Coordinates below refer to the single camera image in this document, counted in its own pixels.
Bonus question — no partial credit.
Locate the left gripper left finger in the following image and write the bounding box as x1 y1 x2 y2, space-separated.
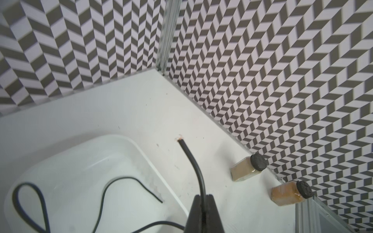
184 195 203 233

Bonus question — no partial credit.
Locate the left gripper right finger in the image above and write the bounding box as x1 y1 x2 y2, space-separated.
204 194 224 233

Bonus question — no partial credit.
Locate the black cable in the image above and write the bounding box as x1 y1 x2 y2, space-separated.
11 139 207 233

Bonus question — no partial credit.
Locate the spice jar black lid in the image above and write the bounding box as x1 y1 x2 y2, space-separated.
270 180 314 207
229 153 268 183

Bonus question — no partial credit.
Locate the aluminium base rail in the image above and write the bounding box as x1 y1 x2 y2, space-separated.
295 196 355 233

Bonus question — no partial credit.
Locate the right corner aluminium post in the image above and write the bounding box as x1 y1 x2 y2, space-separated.
156 0 182 75

